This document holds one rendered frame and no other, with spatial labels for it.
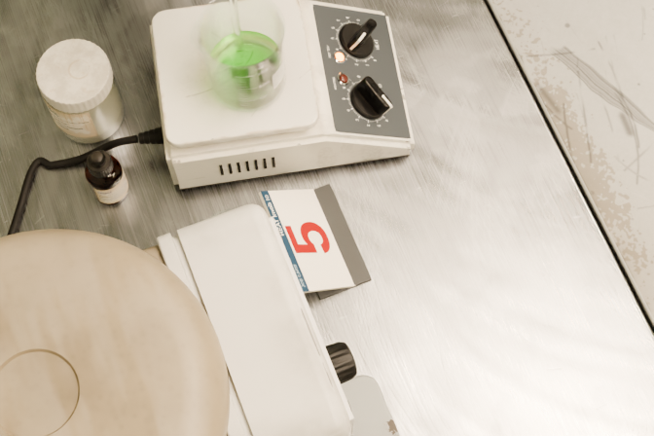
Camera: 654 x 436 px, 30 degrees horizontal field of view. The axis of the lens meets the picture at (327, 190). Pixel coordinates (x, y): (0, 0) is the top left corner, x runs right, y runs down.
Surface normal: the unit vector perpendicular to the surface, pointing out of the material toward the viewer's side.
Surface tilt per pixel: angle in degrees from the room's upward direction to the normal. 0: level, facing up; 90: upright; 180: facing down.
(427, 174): 0
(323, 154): 90
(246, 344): 0
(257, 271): 0
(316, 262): 40
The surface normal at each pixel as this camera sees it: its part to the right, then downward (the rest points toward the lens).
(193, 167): 0.16, 0.92
